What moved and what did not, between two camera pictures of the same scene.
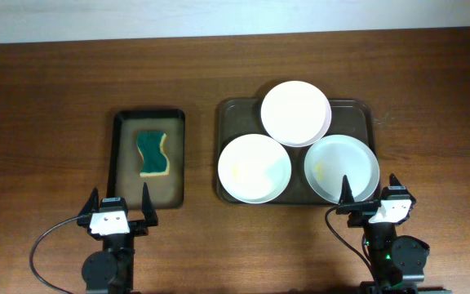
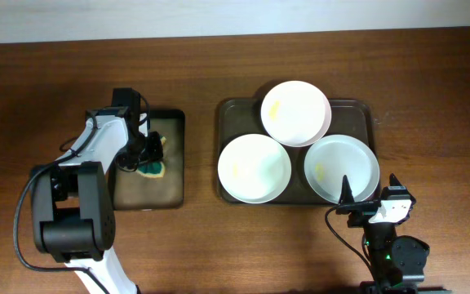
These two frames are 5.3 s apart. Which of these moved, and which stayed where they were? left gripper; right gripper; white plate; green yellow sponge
Moved: left gripper
Stayed: white plate; right gripper; green yellow sponge
